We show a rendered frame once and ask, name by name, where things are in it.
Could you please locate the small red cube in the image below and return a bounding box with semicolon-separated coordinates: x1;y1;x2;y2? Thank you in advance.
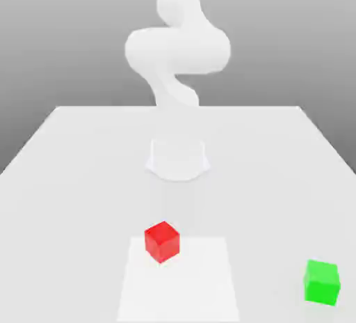
143;220;181;265

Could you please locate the small green cube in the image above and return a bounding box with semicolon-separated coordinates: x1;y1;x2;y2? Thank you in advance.
302;259;341;307

